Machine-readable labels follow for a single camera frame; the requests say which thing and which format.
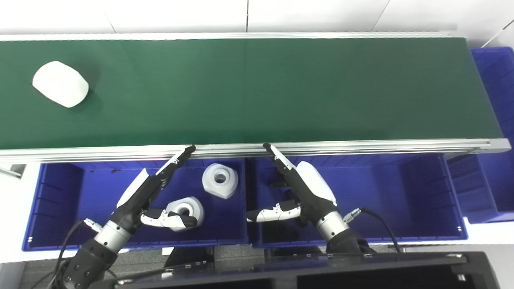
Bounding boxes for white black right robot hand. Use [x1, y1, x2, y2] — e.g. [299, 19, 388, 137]
[246, 143, 337, 226]

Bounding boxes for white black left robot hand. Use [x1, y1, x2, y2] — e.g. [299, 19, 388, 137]
[110, 145, 198, 232]

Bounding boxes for white plastic part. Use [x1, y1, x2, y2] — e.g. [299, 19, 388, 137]
[32, 61, 89, 108]
[165, 196, 205, 232]
[202, 163, 239, 199]

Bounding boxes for blue plastic bin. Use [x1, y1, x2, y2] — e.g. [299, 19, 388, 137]
[247, 154, 469, 248]
[22, 158, 249, 252]
[446, 47, 514, 224]

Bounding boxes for green conveyor belt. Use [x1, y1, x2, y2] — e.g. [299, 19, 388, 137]
[0, 31, 512, 179]
[0, 37, 504, 150]

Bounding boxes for black robot torso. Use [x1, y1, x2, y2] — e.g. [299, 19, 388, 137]
[90, 252, 501, 289]

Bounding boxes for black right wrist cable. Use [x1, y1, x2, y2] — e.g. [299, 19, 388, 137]
[343, 207, 402, 253]

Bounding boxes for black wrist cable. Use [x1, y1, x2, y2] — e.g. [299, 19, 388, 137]
[343, 207, 402, 253]
[42, 218, 103, 289]

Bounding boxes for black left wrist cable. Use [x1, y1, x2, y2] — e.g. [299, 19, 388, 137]
[42, 218, 103, 289]

